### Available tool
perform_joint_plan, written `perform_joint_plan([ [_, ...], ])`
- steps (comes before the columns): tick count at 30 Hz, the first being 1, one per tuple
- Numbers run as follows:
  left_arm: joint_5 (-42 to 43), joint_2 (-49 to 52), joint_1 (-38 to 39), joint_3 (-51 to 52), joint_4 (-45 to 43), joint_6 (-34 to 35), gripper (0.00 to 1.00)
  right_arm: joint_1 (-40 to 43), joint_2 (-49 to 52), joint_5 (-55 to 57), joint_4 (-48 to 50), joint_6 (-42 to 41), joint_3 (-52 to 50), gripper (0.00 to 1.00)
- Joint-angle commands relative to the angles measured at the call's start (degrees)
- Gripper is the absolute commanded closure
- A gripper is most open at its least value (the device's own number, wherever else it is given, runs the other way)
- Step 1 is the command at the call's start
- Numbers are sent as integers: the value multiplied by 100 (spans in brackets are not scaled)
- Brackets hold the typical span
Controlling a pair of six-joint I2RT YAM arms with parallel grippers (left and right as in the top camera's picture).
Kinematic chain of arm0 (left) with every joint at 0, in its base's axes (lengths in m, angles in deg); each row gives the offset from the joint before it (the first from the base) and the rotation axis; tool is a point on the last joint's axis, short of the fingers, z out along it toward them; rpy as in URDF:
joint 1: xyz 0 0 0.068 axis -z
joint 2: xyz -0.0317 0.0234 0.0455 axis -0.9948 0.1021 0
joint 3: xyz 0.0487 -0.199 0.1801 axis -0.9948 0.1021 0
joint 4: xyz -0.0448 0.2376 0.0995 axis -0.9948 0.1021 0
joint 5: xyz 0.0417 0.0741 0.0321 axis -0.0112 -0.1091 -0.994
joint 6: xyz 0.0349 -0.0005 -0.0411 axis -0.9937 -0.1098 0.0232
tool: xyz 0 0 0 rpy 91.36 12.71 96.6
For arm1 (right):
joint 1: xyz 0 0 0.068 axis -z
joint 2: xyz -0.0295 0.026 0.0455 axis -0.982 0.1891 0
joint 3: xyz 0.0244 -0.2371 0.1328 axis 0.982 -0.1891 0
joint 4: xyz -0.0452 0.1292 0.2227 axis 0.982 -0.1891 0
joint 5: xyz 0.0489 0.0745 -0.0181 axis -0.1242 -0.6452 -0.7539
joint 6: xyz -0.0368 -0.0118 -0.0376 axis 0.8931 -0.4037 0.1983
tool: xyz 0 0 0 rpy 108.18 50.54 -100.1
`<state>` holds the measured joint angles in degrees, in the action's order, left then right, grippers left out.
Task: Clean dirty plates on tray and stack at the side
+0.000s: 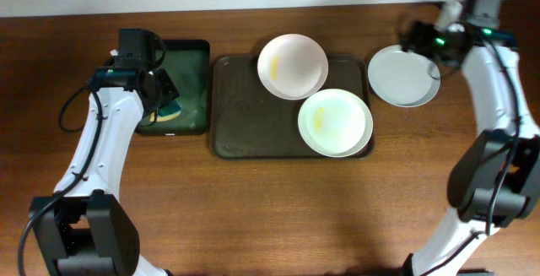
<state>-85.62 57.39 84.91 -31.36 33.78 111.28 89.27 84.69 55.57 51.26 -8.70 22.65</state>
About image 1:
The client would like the green yellow sponge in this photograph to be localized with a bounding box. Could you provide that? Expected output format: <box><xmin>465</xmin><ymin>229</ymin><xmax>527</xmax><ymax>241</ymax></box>
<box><xmin>149</xmin><ymin>100</ymin><xmax>181</xmax><ymax>123</ymax></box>

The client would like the grey plate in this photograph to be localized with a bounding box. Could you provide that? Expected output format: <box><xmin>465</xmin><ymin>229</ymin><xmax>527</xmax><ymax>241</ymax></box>
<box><xmin>368</xmin><ymin>45</ymin><xmax>440</xmax><ymax>107</ymax></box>

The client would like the pink white plate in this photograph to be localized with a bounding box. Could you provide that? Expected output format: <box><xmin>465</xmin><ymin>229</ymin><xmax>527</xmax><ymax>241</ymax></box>
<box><xmin>256</xmin><ymin>34</ymin><xmax>329</xmax><ymax>100</ymax></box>

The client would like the pale green plate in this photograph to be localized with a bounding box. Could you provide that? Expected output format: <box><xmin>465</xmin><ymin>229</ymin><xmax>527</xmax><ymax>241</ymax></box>
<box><xmin>297</xmin><ymin>89</ymin><xmax>374</xmax><ymax>158</ymax></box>

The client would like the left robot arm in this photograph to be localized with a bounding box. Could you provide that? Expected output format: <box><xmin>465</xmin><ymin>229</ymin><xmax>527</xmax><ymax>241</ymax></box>
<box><xmin>17</xmin><ymin>29</ymin><xmax>179</xmax><ymax>275</ymax></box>

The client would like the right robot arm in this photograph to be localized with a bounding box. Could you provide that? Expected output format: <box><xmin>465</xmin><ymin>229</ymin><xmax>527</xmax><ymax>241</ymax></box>
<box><xmin>399</xmin><ymin>0</ymin><xmax>539</xmax><ymax>275</ymax></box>

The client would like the black water tray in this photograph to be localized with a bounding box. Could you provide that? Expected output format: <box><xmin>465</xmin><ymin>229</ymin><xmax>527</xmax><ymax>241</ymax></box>
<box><xmin>137</xmin><ymin>40</ymin><xmax>210</xmax><ymax>136</ymax></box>

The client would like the dark brown serving tray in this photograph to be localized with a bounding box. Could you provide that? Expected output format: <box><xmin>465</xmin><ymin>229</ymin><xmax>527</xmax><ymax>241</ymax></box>
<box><xmin>210</xmin><ymin>55</ymin><xmax>375</xmax><ymax>160</ymax></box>

